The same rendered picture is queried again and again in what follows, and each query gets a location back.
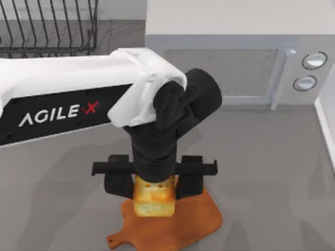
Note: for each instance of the microwave knob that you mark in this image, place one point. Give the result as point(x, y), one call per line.
point(314, 60)
point(305, 83)

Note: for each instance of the microwave oven door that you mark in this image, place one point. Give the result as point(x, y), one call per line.
point(235, 70)

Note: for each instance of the toasted bread loaf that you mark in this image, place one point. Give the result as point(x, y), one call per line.
point(154, 200)

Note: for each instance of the wooden cutting board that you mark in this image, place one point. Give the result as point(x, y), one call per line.
point(172, 230)

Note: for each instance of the pale microwave oven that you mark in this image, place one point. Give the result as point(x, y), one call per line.
point(235, 23)

